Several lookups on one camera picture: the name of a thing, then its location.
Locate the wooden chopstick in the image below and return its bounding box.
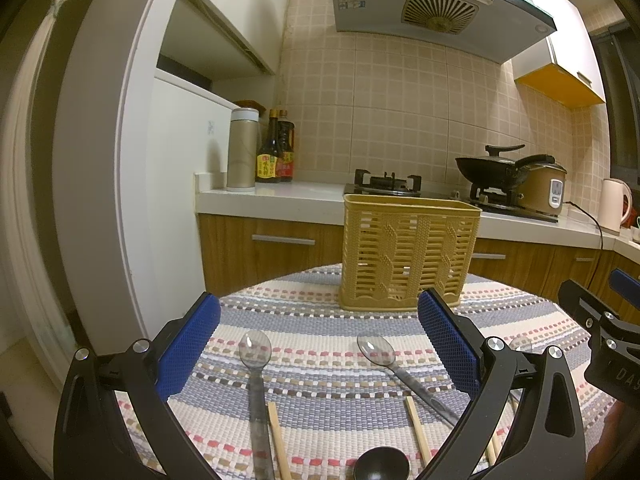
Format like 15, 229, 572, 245
267, 402, 292, 480
405, 396, 432, 467

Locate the black plastic spoon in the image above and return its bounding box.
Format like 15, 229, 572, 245
354, 446, 410, 480

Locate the pink electric kettle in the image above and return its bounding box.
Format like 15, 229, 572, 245
598, 178, 632, 234

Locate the gold rice cooker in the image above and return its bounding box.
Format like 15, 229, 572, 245
515, 162, 567, 217

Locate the black wok with lid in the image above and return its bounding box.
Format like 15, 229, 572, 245
456, 144, 555, 191

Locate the beige plastic utensil basket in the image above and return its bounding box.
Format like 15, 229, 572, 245
338, 194, 480, 312

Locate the black gas stove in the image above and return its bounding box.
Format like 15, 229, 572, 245
344, 169, 558, 223

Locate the dark window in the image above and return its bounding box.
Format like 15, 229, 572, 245
591, 22, 639, 190

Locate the grey range hood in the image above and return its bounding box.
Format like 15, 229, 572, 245
333, 0, 556, 64

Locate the white refrigerator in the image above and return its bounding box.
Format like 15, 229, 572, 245
145, 70, 235, 336

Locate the dark soy sauce bottle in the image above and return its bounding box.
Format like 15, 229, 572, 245
256, 110, 280, 182

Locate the gold thermos bottle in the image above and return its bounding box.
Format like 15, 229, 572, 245
227, 107, 259, 190

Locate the red label sauce bottle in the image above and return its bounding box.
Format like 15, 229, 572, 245
278, 110, 295, 182

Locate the white cabinet above fridge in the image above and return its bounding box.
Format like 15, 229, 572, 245
160, 0, 288, 81

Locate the black power cable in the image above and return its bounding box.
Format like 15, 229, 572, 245
563, 199, 606, 252

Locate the white upper wall cabinet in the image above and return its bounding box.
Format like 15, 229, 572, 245
512, 0, 605, 108

